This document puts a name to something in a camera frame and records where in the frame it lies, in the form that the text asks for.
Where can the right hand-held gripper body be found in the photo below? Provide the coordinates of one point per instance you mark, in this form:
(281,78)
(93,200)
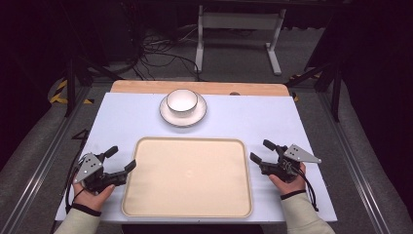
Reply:
(300,154)

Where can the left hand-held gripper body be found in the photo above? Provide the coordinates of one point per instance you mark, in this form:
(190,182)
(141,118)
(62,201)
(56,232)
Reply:
(88,167)

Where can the person's left hand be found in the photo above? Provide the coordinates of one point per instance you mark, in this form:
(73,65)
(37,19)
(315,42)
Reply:
(92,198)

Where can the person's right hand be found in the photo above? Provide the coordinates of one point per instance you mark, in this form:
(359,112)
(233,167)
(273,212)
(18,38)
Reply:
(290,187)

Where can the black wristband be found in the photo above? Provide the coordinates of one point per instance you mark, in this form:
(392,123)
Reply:
(86,209)
(292,194)

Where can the yellow black floor tape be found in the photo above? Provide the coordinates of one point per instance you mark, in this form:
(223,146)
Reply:
(294,97)
(58,94)

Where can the beige plastic tray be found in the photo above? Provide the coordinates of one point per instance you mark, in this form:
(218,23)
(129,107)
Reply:
(188,177)

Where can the white plate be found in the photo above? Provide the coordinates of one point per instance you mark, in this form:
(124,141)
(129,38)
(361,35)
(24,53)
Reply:
(183,119)

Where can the black metal stand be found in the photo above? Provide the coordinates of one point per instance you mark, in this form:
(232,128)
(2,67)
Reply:
(334,87)
(70,87)

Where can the white bowl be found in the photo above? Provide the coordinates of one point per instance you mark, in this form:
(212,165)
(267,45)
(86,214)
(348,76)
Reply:
(181,100)

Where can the white metal stand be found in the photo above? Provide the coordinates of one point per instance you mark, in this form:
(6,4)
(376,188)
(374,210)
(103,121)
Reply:
(240,20)

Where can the black triangular bracket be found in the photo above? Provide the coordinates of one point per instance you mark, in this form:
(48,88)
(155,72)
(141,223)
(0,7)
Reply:
(82,136)

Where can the aluminium rail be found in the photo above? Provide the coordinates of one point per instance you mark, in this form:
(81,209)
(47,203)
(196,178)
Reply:
(354,169)
(39,169)

